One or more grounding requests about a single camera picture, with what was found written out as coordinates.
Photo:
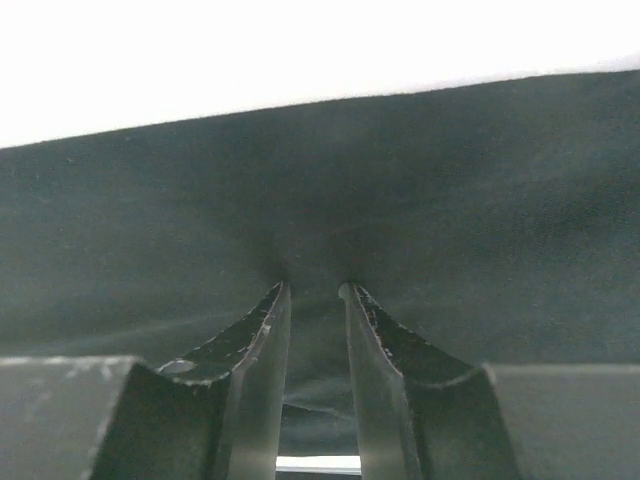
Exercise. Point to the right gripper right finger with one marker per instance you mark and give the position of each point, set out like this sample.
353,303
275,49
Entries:
424,414

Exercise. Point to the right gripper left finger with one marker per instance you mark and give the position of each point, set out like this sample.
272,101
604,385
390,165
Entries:
212,413

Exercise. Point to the black daisy t-shirt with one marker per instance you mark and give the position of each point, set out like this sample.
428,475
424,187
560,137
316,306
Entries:
500,222

